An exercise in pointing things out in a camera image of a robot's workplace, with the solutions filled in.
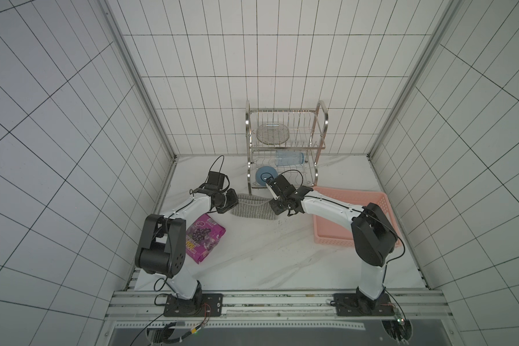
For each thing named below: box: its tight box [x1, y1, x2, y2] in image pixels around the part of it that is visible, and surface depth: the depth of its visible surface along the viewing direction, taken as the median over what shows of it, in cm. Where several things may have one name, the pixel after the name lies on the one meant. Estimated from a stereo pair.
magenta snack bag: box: [185, 213, 226, 265], surface depth 86 cm
